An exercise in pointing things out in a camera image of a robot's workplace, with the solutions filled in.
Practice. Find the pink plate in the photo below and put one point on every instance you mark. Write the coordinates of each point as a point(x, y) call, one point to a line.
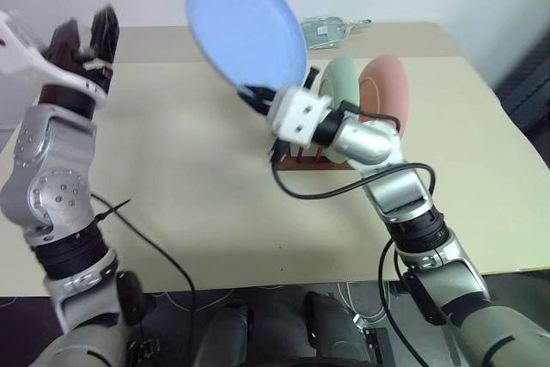
point(386, 83)

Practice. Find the wooden dish rack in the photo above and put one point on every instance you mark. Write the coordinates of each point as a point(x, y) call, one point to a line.
point(309, 163)

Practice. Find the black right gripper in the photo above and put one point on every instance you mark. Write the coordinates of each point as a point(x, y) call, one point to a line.
point(270, 102)

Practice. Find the clear plastic bag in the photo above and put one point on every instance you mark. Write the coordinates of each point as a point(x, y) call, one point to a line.
point(324, 34)

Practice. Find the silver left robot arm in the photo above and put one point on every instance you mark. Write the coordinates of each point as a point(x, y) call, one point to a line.
point(56, 186)

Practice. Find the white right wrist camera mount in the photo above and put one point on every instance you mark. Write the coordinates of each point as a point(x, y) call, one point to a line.
point(298, 115)

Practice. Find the blue plate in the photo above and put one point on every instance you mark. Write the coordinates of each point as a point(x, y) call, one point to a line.
point(245, 23)

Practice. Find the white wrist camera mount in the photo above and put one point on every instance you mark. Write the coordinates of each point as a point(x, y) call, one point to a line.
point(26, 62)
point(298, 115)

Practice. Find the dark rounded shape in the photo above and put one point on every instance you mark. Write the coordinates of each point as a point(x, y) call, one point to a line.
point(223, 337)
point(333, 332)

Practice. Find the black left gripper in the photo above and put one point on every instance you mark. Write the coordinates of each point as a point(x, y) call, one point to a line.
point(96, 72)

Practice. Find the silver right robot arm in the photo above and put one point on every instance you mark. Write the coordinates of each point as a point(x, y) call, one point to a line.
point(386, 195)

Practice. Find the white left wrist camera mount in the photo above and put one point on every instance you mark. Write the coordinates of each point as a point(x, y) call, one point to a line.
point(26, 62)

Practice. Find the black floor box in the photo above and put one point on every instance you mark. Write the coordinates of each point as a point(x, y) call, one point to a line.
point(378, 347)

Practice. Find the green plate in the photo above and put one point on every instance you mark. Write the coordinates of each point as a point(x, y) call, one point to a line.
point(341, 83)

